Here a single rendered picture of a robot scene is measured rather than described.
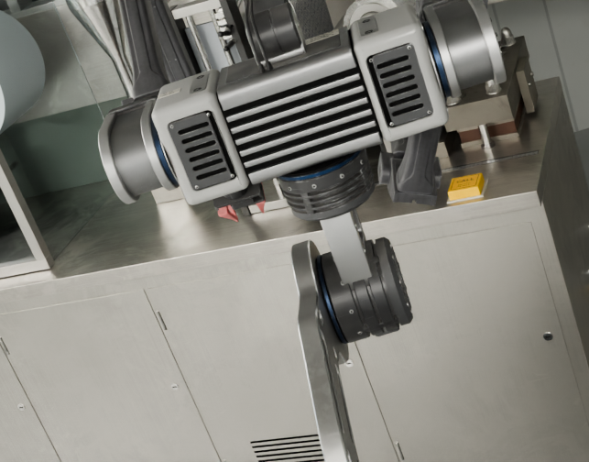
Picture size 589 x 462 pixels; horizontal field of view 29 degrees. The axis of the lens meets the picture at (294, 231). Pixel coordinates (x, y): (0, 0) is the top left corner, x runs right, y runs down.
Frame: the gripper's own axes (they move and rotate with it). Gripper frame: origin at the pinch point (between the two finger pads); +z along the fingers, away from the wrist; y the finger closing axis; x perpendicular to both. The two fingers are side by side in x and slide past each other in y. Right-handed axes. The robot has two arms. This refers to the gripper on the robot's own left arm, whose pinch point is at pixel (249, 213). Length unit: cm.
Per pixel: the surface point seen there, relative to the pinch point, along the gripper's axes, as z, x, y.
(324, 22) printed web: 12, -61, -25
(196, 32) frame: -11.1, -46.7, 2.4
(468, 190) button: 14.0, 1.3, -45.9
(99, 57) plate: 27, -92, 41
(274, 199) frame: 27.9, -24.0, -0.7
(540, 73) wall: 182, -169, -93
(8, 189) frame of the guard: 12, -41, 62
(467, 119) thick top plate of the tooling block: 19, -22, -51
